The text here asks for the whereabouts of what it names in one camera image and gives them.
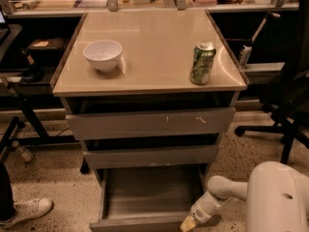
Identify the dark trouser leg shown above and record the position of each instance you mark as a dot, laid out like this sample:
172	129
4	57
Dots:
5	197

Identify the grey middle drawer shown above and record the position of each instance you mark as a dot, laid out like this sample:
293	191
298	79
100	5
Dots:
150	151

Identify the white sneaker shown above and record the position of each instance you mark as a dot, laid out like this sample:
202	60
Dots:
31	209

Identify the grey top drawer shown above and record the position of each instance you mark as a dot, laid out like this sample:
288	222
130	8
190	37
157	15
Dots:
150	123

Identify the plastic bottle on floor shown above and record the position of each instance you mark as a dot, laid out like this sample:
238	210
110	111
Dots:
23	152

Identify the laptop computer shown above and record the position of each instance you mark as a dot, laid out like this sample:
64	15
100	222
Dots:
4	27

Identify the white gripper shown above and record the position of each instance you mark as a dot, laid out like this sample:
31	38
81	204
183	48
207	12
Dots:
200	214

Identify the grey bottom drawer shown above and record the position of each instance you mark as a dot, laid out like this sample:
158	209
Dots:
147	199

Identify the green soda can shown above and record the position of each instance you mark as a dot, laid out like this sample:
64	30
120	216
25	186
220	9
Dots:
203	57

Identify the black office chair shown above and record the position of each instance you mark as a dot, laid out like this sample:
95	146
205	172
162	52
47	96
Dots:
286	96

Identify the white bowl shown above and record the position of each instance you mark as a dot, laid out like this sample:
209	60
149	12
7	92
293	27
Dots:
104	55

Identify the grey drawer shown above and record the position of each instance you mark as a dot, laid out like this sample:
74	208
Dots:
150	151
150	123
147	199

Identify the grey drawer cabinet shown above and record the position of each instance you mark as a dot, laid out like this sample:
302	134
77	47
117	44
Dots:
154	72

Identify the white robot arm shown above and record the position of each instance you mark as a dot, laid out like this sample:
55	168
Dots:
276	197

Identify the black bag on shelf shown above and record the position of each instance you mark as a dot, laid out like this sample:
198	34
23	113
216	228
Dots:
47	52

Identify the black desk frame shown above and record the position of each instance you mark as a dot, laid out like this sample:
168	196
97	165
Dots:
10	80

